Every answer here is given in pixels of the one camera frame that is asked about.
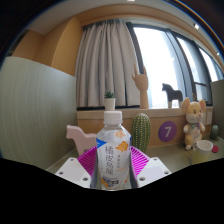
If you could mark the pale yellow cup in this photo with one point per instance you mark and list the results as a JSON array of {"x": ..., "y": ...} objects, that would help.
[{"x": 201, "y": 153}]

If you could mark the small plant in white pot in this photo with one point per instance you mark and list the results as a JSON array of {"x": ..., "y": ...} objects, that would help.
[{"x": 109, "y": 103}]

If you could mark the dark framed window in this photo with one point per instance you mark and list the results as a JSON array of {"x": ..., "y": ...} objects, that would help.
[{"x": 156, "y": 63}]

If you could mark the cream plush mouse toy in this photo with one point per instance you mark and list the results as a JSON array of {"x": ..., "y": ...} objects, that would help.
[{"x": 193, "y": 116}]

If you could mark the clear drink bottle white cap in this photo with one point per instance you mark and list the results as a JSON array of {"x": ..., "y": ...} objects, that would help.
[{"x": 113, "y": 156}]

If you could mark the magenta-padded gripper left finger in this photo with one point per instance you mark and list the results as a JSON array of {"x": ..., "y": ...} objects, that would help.
[{"x": 74, "y": 170}]

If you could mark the pink horse figurine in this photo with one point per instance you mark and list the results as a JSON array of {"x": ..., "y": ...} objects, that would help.
[{"x": 83, "y": 138}]

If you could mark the white wall socket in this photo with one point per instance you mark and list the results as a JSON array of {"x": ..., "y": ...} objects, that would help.
[{"x": 209, "y": 118}]

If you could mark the purple round number sticker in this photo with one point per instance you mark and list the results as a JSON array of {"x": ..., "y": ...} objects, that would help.
[{"x": 167, "y": 131}]

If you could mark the black horse figurine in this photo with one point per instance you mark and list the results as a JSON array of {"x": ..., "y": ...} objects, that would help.
[{"x": 173, "y": 94}]

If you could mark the grey pleated curtain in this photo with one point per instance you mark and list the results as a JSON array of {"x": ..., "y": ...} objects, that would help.
[{"x": 103, "y": 63}]

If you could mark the grey-green desk partition panel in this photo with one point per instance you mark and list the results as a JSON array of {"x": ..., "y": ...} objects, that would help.
[
  {"x": 218, "y": 103},
  {"x": 36, "y": 110}
]

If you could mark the tall green cactus ornament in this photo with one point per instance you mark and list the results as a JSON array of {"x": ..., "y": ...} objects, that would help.
[{"x": 141, "y": 131}]

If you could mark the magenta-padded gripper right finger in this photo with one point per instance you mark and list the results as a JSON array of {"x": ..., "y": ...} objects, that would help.
[{"x": 151, "y": 169}]

